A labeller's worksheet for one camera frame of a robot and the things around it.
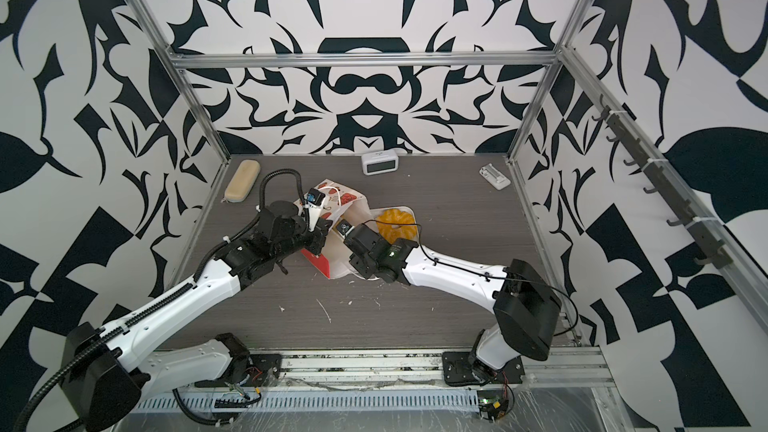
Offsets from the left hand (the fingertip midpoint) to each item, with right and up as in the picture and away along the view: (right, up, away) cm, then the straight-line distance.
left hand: (330, 215), depth 77 cm
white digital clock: (+12, +16, +34) cm, 39 cm away
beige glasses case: (-37, +9, +32) cm, 50 cm away
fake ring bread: (+16, -5, +22) cm, 28 cm away
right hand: (+8, -9, +5) cm, 13 cm away
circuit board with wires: (+39, -44, -6) cm, 59 cm away
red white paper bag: (+3, +2, +4) cm, 6 cm away
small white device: (+54, +11, +36) cm, 66 cm away
